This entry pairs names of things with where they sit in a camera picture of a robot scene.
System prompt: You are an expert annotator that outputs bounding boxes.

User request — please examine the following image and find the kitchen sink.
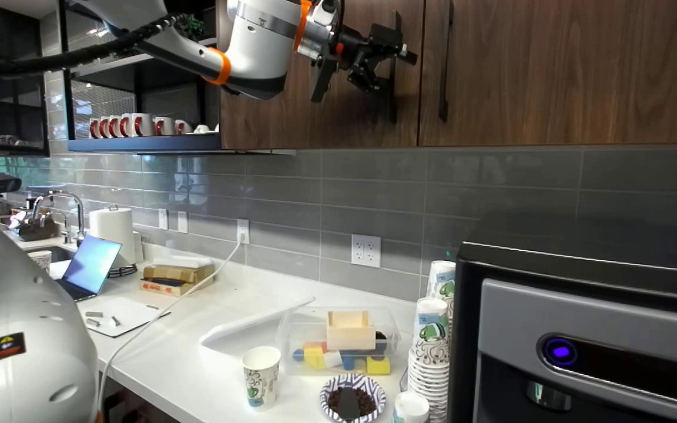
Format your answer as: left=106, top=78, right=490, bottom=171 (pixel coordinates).
left=26, top=245, right=75, bottom=271

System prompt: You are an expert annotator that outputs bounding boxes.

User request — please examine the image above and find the black glass wall cabinet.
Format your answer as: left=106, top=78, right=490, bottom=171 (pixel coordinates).
left=0, top=0, right=51, bottom=158

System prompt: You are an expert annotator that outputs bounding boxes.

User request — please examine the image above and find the short paper cup stack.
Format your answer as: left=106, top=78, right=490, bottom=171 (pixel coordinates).
left=404, top=294, right=453, bottom=423

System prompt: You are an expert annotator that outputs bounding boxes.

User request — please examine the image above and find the black grey beverage machine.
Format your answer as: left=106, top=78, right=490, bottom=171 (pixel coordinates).
left=446, top=239, right=677, bottom=423

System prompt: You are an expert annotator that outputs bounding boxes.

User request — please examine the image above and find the wooden cupboard door black handle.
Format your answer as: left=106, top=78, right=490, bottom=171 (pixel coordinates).
left=418, top=0, right=677, bottom=151
left=220, top=0, right=423, bottom=152

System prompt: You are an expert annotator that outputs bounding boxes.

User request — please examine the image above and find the chrome faucet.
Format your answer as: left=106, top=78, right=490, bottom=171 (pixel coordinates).
left=42, top=185, right=87, bottom=246

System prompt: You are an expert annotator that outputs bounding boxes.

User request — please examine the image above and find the open laptop blue screen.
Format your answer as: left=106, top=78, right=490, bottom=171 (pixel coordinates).
left=55, top=234, right=125, bottom=303

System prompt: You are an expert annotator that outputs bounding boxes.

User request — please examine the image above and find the blue toy block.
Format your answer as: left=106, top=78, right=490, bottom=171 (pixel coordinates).
left=338, top=348, right=369, bottom=372

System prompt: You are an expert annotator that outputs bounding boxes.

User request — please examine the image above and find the light wooden box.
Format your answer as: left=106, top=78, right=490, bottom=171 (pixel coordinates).
left=322, top=307, right=378, bottom=353

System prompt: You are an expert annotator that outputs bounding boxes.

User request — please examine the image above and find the brown flat box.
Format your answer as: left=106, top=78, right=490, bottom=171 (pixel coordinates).
left=142, top=261, right=220, bottom=287

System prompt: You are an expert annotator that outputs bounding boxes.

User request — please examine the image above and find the patterned paper cup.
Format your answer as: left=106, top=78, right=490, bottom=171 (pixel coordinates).
left=240, top=342, right=284, bottom=411

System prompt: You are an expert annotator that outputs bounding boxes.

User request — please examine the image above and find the white wall outlet with plug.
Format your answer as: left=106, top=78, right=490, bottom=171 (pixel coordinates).
left=232, top=216, right=251, bottom=246

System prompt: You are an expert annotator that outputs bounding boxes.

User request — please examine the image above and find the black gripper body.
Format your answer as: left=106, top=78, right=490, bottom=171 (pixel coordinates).
left=322, top=19, right=376, bottom=82

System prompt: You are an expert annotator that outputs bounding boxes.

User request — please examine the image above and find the green plant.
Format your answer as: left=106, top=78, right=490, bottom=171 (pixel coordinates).
left=173, top=10, right=217, bottom=42

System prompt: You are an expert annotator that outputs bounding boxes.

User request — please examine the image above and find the dark sink caddy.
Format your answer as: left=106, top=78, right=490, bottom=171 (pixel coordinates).
left=14, top=213, right=64, bottom=245

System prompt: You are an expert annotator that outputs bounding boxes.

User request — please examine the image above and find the red white book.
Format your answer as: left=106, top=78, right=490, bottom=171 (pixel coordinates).
left=138, top=274, right=202, bottom=299

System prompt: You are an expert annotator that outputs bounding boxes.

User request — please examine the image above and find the white paper sheet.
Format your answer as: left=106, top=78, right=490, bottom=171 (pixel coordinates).
left=75, top=294, right=174, bottom=340

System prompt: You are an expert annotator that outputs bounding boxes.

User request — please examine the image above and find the white paper towel roll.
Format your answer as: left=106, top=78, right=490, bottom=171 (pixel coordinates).
left=87, top=204, right=142, bottom=271

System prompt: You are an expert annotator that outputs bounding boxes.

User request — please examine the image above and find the small yellow toy block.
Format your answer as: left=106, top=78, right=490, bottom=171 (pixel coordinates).
left=365, top=355, right=395, bottom=379

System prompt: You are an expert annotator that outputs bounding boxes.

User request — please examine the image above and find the clear plastic container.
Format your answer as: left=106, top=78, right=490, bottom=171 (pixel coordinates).
left=277, top=306, right=401, bottom=379

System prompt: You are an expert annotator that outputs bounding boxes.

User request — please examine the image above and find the paper bowl with dark contents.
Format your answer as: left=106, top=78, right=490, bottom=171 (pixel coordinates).
left=317, top=372, right=391, bottom=423

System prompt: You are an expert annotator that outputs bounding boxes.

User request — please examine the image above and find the white power cable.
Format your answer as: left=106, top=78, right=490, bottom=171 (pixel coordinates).
left=93, top=237, right=247, bottom=395

